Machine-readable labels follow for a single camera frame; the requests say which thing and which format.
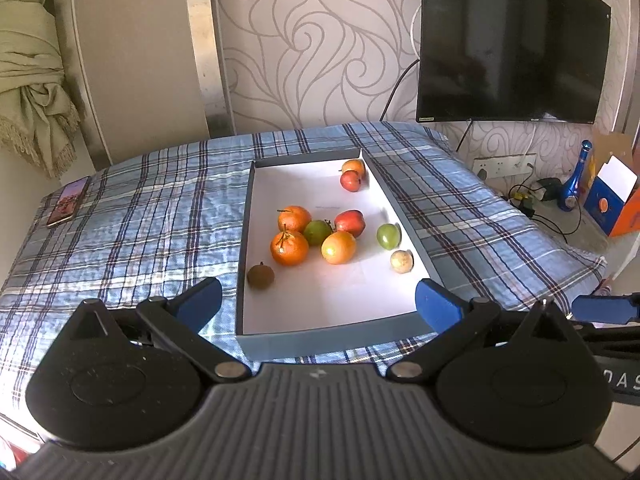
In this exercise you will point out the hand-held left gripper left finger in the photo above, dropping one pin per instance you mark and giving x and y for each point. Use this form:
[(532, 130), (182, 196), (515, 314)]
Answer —
[(200, 305)]

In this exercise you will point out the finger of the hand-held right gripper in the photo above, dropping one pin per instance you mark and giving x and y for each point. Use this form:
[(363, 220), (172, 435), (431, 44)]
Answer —
[(602, 308)]

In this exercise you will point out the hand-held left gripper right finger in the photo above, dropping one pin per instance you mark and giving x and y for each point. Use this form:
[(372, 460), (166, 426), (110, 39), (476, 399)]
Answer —
[(437, 307)]

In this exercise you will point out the tan kiwi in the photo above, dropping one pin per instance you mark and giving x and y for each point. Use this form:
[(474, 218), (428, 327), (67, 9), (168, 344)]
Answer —
[(402, 262)]

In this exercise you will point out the brown kiwi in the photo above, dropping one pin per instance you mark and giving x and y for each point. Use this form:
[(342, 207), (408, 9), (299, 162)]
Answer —
[(259, 276)]

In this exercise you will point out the light green round guava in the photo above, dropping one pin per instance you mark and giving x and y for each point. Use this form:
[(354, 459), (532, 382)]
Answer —
[(388, 236)]

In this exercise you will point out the large scarred orange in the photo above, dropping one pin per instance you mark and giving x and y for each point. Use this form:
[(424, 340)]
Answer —
[(289, 248)]

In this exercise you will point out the grey box with white inside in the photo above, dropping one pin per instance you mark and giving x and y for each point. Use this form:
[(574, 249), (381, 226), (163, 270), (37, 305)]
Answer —
[(325, 300)]

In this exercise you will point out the yellow orange citrus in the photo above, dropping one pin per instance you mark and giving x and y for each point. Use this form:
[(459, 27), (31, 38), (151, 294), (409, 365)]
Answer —
[(338, 248)]

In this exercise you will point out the large red apple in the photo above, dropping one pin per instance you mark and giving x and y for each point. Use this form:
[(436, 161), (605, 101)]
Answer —
[(350, 223)]

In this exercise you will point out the tangerine with leafy stem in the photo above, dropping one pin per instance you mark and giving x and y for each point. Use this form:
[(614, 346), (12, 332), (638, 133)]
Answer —
[(294, 219)]

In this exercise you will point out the dark green round guava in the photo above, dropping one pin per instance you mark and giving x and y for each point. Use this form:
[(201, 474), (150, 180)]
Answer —
[(317, 233)]

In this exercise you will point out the small red apple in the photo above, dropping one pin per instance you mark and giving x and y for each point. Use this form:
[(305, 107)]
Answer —
[(351, 181)]

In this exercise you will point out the orange red apple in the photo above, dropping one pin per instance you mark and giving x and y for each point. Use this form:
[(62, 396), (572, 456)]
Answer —
[(353, 166)]

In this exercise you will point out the blue plaid blanket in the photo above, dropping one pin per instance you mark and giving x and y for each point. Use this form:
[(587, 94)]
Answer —
[(150, 210)]

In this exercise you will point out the orange and blue box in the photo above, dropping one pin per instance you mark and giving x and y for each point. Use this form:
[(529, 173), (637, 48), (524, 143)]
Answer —
[(612, 195)]

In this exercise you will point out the blue glass bottle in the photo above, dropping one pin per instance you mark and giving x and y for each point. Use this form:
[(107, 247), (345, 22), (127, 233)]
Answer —
[(572, 180)]

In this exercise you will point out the yellow black plug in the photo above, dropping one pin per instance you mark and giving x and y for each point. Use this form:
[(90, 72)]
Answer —
[(523, 201)]

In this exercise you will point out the smartphone with red picture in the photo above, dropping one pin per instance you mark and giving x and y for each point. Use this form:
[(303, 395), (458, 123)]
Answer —
[(68, 201)]

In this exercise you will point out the beige fringed curtain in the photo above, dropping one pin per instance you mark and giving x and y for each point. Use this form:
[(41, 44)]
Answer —
[(35, 85)]

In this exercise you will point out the black flat television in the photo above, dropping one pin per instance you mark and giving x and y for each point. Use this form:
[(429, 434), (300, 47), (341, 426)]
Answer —
[(510, 40)]

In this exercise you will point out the white wall socket strip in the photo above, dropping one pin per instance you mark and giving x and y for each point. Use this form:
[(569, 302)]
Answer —
[(502, 166)]

